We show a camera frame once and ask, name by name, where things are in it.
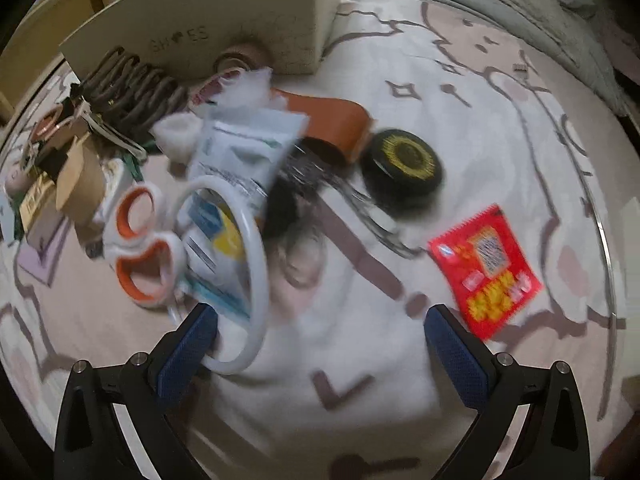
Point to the green clothes peg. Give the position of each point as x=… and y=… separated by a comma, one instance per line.
x=135, y=167

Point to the purple notepad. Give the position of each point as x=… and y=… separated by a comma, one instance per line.
x=45, y=255

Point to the clear plastic bag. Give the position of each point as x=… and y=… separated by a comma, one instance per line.
x=250, y=85

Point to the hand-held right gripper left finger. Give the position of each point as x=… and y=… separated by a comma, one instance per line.
x=187, y=355

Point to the grey duvet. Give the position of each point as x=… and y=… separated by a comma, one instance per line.
x=500, y=35

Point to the orange white nail clippers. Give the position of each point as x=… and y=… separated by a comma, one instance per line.
x=150, y=234

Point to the white shoe box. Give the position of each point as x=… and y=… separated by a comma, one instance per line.
x=200, y=10

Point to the orange brown tube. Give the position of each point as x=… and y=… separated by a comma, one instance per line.
x=330, y=120

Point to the brown wavy hair claw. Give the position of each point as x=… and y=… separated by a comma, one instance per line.
x=135, y=95

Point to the black round tin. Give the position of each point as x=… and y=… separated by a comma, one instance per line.
x=400, y=175

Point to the white foam roll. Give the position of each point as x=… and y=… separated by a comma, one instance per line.
x=175, y=135

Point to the red foil packet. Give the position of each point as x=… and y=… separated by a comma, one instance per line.
x=485, y=275

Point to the blue white medicine packet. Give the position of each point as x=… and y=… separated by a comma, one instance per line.
x=240, y=150

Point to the brown pleated tape roll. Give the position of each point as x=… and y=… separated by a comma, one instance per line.
x=237, y=57

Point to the yellow box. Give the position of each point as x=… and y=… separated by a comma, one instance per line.
x=37, y=200

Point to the wooden shelf unit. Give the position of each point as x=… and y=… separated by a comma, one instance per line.
x=50, y=25

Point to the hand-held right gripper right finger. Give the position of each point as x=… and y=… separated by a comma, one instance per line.
x=457, y=360

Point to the silver eyelash curler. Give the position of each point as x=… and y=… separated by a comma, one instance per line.
x=310, y=165

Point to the white long hair clip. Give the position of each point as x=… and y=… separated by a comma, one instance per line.
x=125, y=142

